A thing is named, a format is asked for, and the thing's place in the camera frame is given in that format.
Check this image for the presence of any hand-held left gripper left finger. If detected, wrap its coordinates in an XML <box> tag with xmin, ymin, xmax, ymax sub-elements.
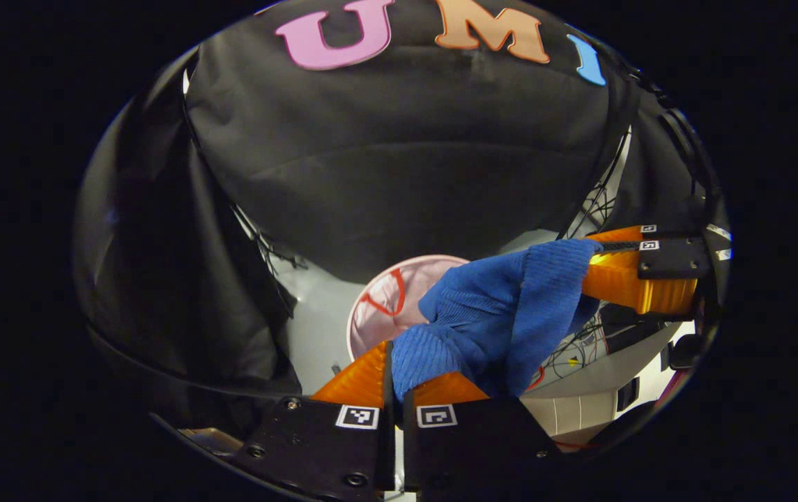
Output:
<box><xmin>230</xmin><ymin>341</ymin><xmax>397</xmax><ymax>501</ymax></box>

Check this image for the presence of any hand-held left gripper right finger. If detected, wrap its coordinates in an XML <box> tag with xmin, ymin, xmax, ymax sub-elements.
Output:
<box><xmin>402</xmin><ymin>372</ymin><xmax>561</xmax><ymax>494</ymax></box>

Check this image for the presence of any blue corduroy jacket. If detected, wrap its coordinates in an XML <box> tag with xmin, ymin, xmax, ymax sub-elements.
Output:
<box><xmin>390</xmin><ymin>238</ymin><xmax>606</xmax><ymax>403</ymax></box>

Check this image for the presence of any pink laundry hamper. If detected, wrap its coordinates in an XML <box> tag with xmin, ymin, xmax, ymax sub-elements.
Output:
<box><xmin>346</xmin><ymin>254</ymin><xmax>473</xmax><ymax>363</ymax></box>

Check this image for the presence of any tangle of thin cables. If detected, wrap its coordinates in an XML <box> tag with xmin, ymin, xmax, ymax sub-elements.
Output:
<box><xmin>542</xmin><ymin>317</ymin><xmax>612</xmax><ymax>383</ymax></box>

